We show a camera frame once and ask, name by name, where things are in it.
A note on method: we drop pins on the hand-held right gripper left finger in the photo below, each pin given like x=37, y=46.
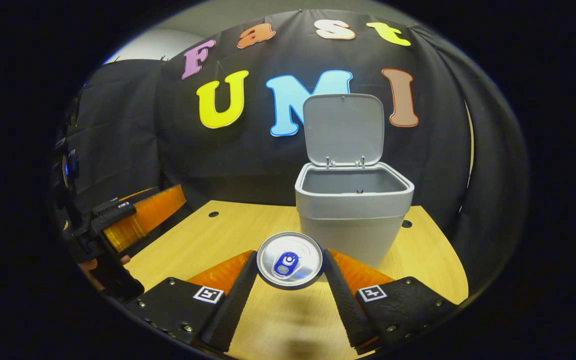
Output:
x=228, y=310

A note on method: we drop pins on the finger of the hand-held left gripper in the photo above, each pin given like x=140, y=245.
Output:
x=153, y=210
x=140, y=194

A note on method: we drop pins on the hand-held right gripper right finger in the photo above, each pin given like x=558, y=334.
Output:
x=348, y=310

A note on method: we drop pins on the grey desktop garbage bin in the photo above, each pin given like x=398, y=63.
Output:
x=353, y=235

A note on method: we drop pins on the silver pop can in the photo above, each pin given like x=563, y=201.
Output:
x=288, y=260

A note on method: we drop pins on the wooden desktop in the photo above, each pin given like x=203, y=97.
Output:
x=208, y=235

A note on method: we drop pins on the black backdrop cloth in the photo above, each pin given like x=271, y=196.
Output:
x=168, y=150

